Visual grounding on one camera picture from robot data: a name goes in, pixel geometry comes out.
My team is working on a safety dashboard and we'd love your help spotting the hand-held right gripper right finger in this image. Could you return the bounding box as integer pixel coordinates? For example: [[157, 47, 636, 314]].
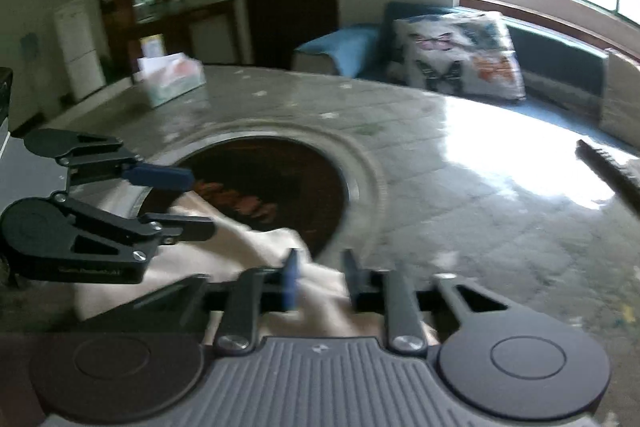
[[341, 248, 510, 356]]

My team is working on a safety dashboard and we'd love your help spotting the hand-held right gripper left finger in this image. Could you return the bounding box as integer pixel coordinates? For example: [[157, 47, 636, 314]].
[[130, 248, 302, 356]]

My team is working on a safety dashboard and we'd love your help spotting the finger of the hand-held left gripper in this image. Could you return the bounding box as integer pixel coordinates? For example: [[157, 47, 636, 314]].
[[64, 198, 217, 284], [56, 133, 196, 194]]

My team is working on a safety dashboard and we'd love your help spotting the beige cloth garment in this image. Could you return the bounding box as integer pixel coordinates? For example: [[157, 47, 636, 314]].
[[74, 194, 437, 348]]

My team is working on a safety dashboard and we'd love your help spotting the tissue box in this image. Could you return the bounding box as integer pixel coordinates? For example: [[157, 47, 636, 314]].
[[131, 51, 207, 108]]

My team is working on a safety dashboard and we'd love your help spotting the round table heater recess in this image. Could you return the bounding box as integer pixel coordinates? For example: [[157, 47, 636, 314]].
[[172, 136, 351, 260]]

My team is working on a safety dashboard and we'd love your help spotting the white refrigerator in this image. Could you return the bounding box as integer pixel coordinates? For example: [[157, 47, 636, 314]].
[[54, 0, 107, 102]]

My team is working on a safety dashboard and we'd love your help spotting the butterfly print pillow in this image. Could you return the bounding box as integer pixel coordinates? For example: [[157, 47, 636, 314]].
[[389, 11, 527, 102]]

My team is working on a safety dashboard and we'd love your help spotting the dark ribbed bar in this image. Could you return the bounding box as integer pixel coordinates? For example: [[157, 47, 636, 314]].
[[575, 139, 640, 214]]

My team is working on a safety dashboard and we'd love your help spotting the teal sofa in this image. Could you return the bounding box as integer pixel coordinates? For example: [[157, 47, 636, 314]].
[[291, 1, 610, 108]]

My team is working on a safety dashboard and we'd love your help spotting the beige cushion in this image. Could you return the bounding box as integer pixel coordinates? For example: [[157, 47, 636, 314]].
[[599, 48, 640, 135]]

